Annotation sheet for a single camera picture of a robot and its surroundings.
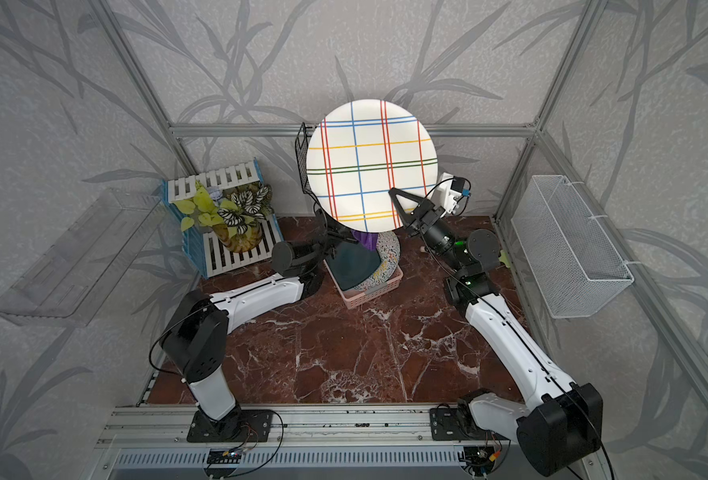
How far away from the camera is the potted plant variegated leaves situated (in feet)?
Answer: 2.88

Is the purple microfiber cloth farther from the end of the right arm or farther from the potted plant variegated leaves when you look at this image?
the potted plant variegated leaves

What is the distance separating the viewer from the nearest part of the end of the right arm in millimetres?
528

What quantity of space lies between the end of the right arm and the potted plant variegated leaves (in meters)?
0.51
